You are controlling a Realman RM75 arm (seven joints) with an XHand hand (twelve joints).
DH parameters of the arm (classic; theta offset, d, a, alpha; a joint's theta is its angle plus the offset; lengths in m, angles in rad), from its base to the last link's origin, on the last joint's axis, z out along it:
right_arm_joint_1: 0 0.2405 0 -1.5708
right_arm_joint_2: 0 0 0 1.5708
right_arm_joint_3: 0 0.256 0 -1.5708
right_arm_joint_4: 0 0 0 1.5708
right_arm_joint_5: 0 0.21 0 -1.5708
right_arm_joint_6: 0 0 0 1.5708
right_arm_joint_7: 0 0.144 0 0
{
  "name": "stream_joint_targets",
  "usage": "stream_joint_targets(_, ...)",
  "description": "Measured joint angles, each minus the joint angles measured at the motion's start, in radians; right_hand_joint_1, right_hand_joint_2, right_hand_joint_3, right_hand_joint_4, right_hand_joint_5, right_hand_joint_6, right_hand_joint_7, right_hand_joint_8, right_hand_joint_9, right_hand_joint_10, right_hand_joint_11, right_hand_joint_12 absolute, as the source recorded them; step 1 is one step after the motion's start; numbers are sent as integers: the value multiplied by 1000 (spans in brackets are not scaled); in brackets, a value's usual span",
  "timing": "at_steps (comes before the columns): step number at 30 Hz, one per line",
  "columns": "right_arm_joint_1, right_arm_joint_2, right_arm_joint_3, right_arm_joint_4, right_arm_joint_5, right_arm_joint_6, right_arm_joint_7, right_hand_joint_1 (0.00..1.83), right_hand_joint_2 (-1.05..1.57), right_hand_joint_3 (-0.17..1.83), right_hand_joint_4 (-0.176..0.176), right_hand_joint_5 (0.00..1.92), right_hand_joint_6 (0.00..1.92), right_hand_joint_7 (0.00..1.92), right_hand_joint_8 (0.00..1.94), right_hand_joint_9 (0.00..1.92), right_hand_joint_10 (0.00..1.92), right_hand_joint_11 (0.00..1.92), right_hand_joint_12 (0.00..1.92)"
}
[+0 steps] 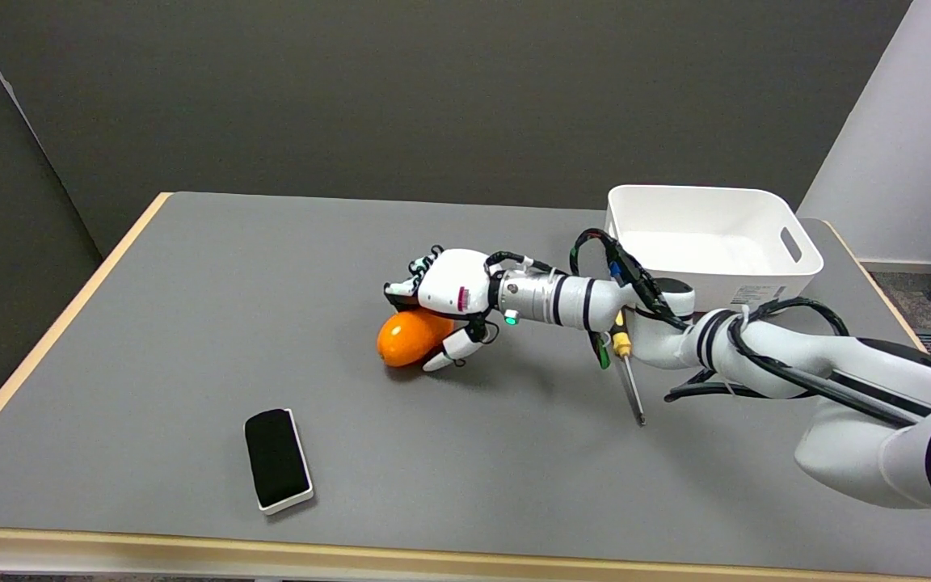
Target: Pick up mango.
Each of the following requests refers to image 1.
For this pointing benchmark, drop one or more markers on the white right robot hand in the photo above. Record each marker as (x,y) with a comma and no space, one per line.
(453,287)

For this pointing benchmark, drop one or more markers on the white plastic bin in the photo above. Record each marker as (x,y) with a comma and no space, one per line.
(712,242)

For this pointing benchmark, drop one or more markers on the black whiteboard eraser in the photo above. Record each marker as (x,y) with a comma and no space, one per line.
(276,457)

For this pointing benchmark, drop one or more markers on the orange mango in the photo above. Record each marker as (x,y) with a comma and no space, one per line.
(409,338)

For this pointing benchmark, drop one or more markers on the black and yellow screwdriver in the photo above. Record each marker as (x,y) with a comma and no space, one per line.
(629,372)

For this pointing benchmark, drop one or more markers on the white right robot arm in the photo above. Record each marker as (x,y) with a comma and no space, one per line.
(756,364)

